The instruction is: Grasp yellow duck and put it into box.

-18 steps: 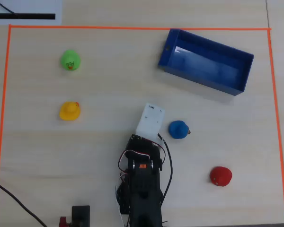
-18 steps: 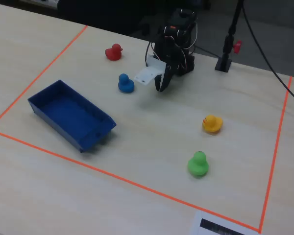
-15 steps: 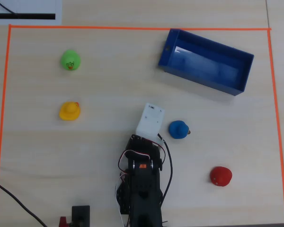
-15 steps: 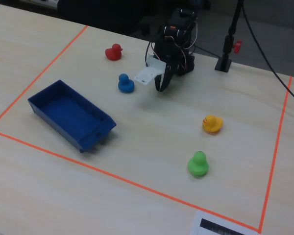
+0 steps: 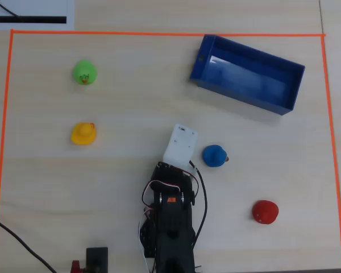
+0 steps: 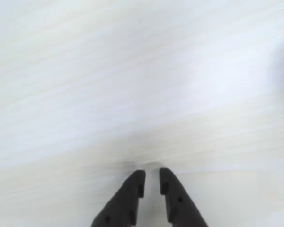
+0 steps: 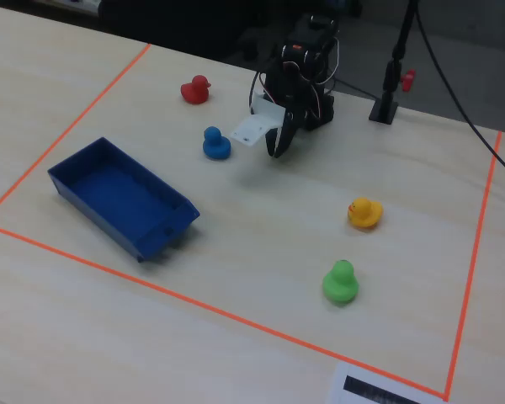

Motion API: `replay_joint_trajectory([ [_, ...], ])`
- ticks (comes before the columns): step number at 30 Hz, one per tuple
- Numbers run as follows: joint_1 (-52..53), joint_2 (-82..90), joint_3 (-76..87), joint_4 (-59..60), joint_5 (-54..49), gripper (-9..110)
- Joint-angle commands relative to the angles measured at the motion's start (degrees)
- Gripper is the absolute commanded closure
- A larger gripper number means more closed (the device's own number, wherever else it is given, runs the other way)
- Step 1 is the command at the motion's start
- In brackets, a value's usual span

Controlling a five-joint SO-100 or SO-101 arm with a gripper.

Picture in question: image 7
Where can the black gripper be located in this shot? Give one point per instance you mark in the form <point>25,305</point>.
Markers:
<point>284,126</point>

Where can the yellow rubber duck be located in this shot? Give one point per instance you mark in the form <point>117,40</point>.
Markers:
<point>364,214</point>

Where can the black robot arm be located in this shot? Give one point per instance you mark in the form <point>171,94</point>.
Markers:
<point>315,40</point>

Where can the blue rubber duck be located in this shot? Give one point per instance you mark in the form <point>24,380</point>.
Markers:
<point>215,145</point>

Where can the red rubber duck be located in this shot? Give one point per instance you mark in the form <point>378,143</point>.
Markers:
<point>195,90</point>

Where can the green rubber duck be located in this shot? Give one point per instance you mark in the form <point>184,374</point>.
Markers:
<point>340,284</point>

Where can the blue plastic box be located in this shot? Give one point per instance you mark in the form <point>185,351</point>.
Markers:
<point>122,198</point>

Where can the red stand knob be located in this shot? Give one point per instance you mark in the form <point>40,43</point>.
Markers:
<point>409,80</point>

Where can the orange tape strip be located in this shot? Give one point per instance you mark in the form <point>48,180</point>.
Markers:
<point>67,131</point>
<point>214,310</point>
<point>473,261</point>

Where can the white paper with black print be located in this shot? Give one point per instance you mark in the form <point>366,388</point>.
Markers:
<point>341,387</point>

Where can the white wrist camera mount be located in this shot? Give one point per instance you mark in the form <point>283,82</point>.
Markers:
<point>252,128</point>

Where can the black camera stand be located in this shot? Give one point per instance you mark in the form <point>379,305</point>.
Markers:
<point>390,82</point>

